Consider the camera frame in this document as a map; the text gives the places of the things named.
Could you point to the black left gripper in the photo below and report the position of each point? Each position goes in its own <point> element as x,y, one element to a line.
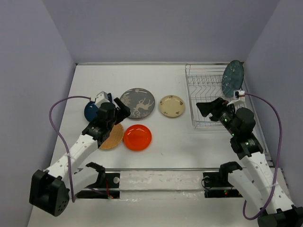
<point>124,111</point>

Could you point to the silver wire dish rack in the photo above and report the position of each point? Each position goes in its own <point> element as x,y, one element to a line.
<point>204,81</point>

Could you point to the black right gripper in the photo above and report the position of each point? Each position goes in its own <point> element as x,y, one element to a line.
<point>215,107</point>

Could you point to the orange glossy plate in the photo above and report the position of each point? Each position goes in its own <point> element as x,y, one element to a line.
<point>137,137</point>

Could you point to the grey deer plate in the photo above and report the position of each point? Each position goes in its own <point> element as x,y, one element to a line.
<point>140,101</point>

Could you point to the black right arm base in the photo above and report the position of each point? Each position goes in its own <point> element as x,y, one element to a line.
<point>215,187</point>

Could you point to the dark blue leaf plate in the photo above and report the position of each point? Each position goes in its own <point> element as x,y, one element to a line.
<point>90,110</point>

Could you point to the tan woven round plate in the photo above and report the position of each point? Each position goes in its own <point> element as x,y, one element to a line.
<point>114,139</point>

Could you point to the large teal floral plate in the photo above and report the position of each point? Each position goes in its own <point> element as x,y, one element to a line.
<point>232,78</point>

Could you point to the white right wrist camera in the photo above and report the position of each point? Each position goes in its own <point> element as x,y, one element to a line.
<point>239,98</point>

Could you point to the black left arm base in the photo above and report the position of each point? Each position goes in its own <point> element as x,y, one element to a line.
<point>106,187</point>

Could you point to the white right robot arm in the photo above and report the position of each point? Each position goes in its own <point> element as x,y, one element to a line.
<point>262,190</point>

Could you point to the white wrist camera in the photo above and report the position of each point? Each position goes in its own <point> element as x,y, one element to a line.
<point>101,97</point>
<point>239,98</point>

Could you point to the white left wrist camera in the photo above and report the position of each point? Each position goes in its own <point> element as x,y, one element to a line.
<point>101,97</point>

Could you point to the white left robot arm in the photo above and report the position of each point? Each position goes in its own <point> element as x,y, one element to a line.
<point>52,189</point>

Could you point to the cream plate with prints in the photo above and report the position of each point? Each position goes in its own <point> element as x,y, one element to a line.
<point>172,106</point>

